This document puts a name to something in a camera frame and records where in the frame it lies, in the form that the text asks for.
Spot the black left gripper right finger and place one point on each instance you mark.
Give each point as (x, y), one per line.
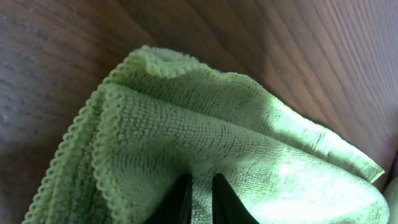
(226, 205)

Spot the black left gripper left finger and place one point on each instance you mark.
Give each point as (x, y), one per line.
(176, 207)

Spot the green microfiber cloth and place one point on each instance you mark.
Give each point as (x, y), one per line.
(161, 114)

